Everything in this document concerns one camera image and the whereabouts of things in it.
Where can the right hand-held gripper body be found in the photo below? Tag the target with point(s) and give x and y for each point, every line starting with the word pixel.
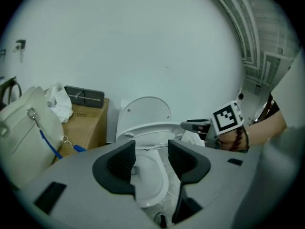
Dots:
pixel 226 118

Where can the large cardboard box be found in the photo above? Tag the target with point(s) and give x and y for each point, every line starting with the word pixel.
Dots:
pixel 81 128

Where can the white toilet bowl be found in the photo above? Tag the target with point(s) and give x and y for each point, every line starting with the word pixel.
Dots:
pixel 152 175

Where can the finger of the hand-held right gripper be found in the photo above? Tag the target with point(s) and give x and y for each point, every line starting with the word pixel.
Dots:
pixel 197 122
pixel 195 129

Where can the white toilet lid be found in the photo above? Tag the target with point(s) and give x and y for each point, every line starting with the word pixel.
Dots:
pixel 147 111

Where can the person's right hand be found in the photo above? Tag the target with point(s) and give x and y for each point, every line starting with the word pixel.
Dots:
pixel 227 142

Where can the white smart toilet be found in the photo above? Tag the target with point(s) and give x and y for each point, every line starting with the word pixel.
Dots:
pixel 194 139

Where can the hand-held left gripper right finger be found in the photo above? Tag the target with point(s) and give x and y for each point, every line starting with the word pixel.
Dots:
pixel 214 170

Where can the person's right forearm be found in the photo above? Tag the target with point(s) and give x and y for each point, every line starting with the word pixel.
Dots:
pixel 264 130

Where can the white handbag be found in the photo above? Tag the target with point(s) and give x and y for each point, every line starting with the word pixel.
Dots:
pixel 23 139

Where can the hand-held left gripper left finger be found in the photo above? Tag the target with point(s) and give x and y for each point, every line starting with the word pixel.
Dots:
pixel 78 175

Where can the black wall bracket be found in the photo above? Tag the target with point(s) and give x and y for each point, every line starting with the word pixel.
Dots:
pixel 21 43

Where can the dark grey tray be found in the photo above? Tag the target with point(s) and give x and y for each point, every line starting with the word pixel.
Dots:
pixel 83 96

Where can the black wrist band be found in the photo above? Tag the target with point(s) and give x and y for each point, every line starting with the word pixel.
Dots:
pixel 246 137

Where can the white plastic bag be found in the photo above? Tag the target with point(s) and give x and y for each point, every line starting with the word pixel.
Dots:
pixel 60 106

